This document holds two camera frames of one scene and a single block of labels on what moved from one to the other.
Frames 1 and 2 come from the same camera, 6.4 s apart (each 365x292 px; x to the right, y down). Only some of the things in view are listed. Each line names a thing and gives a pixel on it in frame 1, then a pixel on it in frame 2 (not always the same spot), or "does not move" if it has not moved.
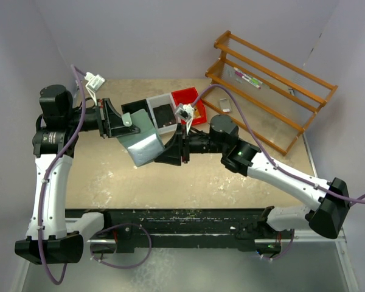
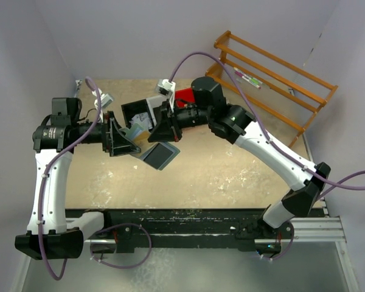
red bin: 188,96 does not move
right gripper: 176,151 -> 166,128
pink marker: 248,79 does not move
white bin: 163,100 does not move
